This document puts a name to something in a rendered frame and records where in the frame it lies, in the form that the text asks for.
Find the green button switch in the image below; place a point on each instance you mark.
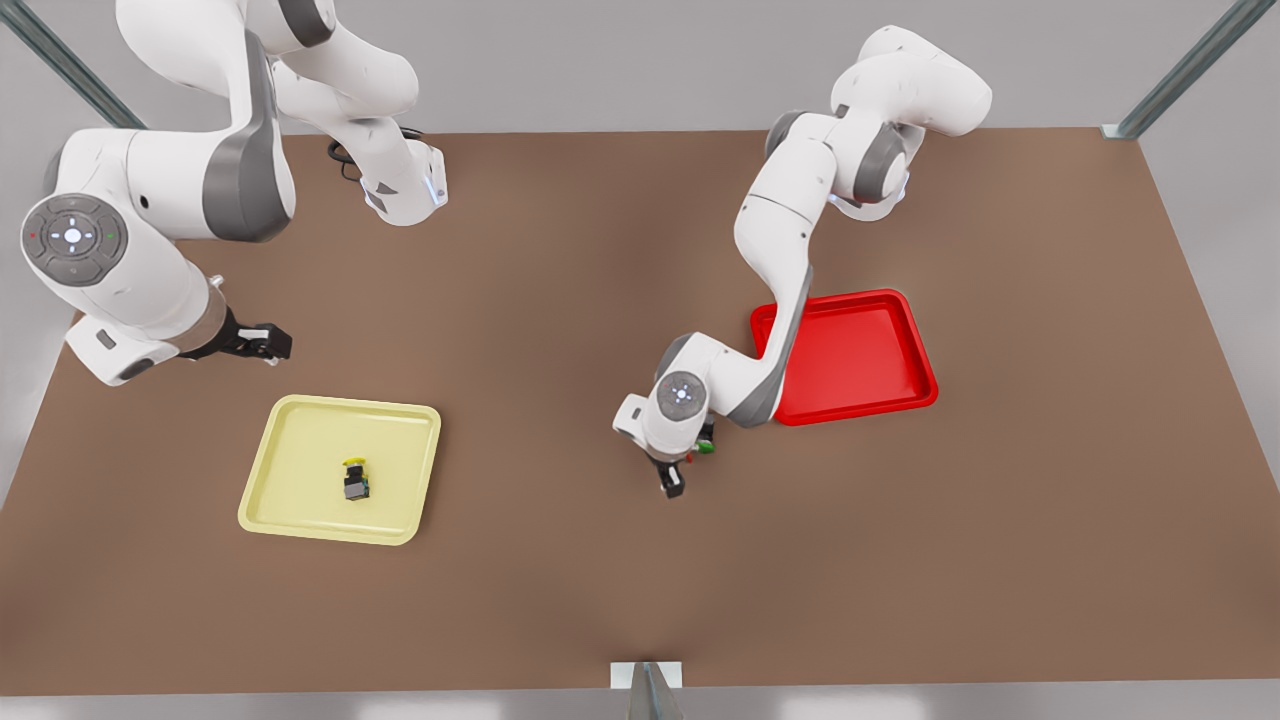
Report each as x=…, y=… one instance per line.
x=706, y=446

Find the silver frame post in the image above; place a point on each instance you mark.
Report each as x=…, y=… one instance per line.
x=1190, y=65
x=650, y=690
x=70, y=65

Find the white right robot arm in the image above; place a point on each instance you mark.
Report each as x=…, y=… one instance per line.
x=160, y=180

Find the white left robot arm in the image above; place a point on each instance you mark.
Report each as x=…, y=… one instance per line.
x=775, y=215

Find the yellow square tray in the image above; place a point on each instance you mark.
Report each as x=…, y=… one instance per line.
x=340, y=470

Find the red square tray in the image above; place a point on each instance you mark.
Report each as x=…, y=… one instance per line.
x=860, y=355

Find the yellow button switch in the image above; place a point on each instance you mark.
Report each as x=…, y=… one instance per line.
x=356, y=484

